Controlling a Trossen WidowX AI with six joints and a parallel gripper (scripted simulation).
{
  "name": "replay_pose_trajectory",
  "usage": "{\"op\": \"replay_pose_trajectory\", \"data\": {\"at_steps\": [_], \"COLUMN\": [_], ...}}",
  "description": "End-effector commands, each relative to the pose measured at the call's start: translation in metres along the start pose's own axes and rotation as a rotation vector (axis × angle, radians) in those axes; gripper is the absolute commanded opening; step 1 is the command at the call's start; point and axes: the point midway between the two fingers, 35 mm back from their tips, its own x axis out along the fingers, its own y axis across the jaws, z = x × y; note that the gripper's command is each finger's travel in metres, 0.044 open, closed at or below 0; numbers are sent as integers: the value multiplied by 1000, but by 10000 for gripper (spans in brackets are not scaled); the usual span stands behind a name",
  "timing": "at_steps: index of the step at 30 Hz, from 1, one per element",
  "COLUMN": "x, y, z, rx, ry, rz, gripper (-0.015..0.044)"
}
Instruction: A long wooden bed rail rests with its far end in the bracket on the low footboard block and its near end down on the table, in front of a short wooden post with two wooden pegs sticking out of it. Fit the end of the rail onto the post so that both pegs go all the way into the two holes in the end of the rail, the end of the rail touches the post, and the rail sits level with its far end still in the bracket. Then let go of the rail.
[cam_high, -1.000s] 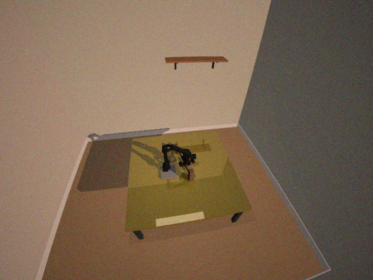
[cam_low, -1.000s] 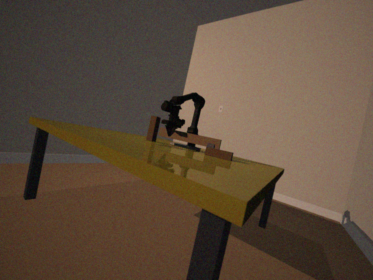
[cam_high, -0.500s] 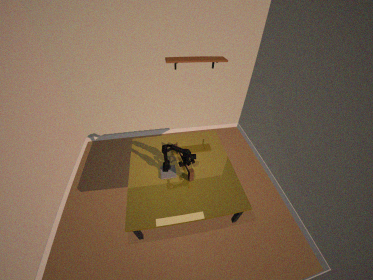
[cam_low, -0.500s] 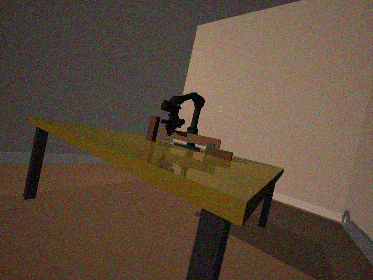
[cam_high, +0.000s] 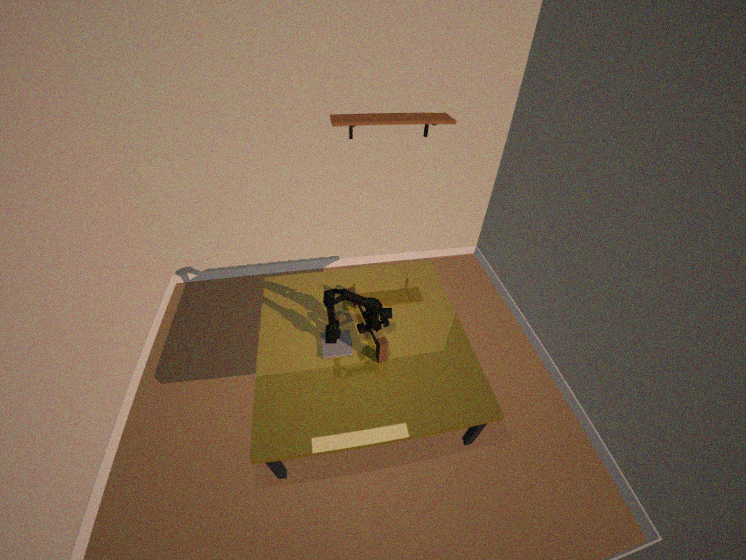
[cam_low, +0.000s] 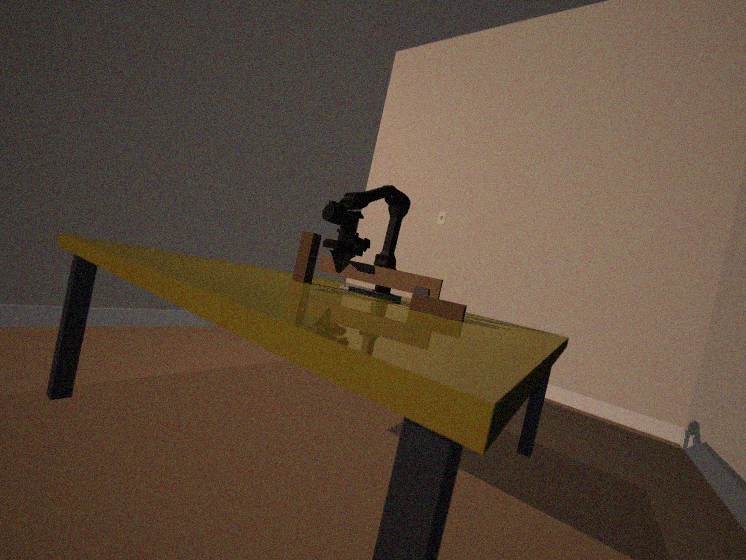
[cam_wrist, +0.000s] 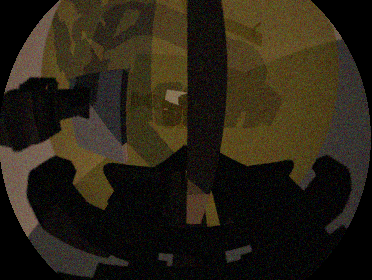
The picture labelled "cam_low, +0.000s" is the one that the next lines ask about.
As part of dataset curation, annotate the long brown wooden rail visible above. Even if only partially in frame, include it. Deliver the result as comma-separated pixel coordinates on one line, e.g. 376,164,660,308
317,254,443,299

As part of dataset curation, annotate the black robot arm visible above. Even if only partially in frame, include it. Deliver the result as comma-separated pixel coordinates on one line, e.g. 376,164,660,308
322,185,411,270

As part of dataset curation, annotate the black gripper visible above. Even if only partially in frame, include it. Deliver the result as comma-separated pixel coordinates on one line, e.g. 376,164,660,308
323,226,363,272

